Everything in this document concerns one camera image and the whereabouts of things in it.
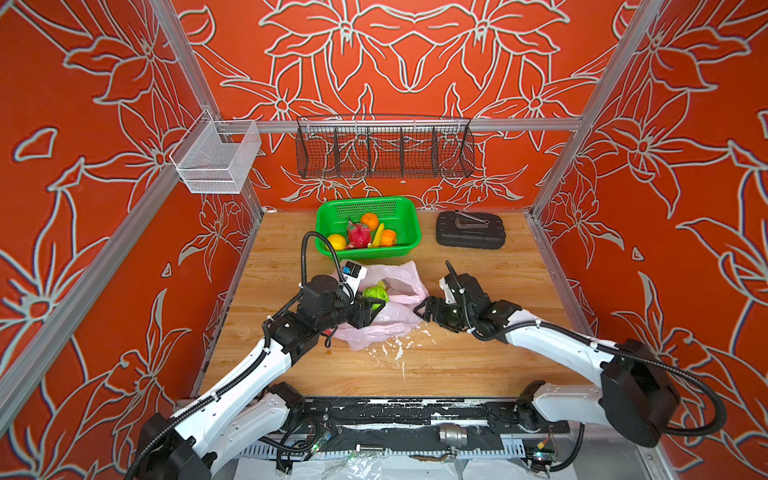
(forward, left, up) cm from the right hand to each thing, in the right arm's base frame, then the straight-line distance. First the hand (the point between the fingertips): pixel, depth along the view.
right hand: (418, 314), depth 81 cm
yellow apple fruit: (+30, +25, -3) cm, 39 cm away
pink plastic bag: (+4, +3, +5) cm, 7 cm away
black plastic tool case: (+34, -23, -4) cm, 41 cm away
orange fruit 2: (+41, +14, -4) cm, 43 cm away
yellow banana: (+33, +11, -5) cm, 36 cm away
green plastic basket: (+45, +3, -5) cm, 45 cm away
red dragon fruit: (+30, +18, -1) cm, 35 cm away
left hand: (0, +11, +10) cm, 15 cm away
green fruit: (+1, +10, +12) cm, 16 cm away
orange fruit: (+31, +8, -3) cm, 32 cm away
